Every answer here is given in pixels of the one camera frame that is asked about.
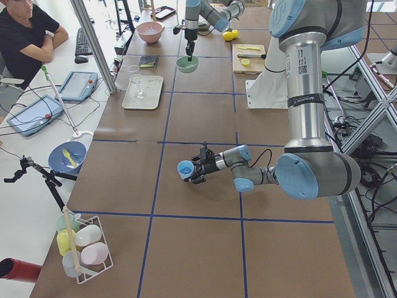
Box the clear cup on rack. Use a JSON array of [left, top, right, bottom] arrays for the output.
[[62, 251, 82, 278]]

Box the yellow plastic fork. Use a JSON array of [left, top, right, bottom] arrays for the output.
[[62, 148, 78, 168]]

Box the wooden cutting board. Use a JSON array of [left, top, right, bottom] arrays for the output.
[[232, 44, 266, 75]]

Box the cream bear tray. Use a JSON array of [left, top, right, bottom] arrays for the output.
[[122, 75, 164, 110]]

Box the yellow cup on rack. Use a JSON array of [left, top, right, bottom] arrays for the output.
[[56, 228, 71, 256]]

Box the black keyboard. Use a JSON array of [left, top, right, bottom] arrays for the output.
[[74, 28, 92, 56]]

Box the yellow lemon front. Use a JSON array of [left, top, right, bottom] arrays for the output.
[[231, 30, 239, 40]]

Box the black camera tripod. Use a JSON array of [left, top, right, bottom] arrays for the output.
[[3, 156, 78, 214]]

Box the teach pendant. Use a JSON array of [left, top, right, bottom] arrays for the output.
[[6, 95, 64, 137], [58, 71, 99, 102]]

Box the steel muddler black tip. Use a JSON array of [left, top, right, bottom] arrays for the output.
[[237, 53, 267, 59]]

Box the yellow lemon rear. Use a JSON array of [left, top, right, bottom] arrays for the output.
[[222, 31, 235, 42]]

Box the teach pendant far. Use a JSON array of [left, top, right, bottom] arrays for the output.
[[58, 71, 99, 102]]

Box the lemon half slice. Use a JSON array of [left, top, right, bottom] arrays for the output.
[[241, 58, 251, 66]]

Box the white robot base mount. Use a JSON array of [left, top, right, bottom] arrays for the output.
[[246, 37, 287, 109]]

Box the green cup on rack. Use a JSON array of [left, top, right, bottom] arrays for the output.
[[56, 213, 78, 232]]

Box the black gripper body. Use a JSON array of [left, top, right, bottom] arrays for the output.
[[189, 142, 217, 184], [185, 40, 195, 58]]

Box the small glass dish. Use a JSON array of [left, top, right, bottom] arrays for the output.
[[128, 65, 140, 73]]

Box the teach pendant near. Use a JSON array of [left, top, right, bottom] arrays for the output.
[[6, 95, 64, 137]]

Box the pink bowl of ice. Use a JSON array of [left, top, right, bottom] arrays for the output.
[[136, 22, 165, 43]]

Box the green bowl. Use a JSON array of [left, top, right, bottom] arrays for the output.
[[176, 56, 199, 73]]

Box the white wire cup rack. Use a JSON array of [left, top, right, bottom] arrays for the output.
[[62, 207, 114, 284]]

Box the seated person black shirt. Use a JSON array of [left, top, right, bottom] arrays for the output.
[[1, 1, 69, 89]]

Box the pink cup on rack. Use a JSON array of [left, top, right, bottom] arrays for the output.
[[81, 242, 109, 265]]

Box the red cylinder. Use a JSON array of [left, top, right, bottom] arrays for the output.
[[1, 258, 42, 283]]

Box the grey yellow cloth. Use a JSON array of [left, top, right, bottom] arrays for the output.
[[139, 55, 159, 68]]

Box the clear wine glass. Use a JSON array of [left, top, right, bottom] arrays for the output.
[[130, 73, 146, 99]]

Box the yellow lemon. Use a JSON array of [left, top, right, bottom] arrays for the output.
[[231, 30, 239, 40], [222, 31, 235, 42]]

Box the large blue bowl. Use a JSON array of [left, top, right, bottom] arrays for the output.
[[48, 141, 87, 176]]

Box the light blue cup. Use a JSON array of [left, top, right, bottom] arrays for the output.
[[177, 160, 195, 180]]

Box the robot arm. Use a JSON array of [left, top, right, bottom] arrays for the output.
[[184, 0, 245, 61], [182, 1, 367, 199]]

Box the white cup on rack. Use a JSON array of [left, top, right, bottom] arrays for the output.
[[74, 225, 102, 247]]

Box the black computer mouse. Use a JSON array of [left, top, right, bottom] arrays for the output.
[[74, 55, 89, 64]]

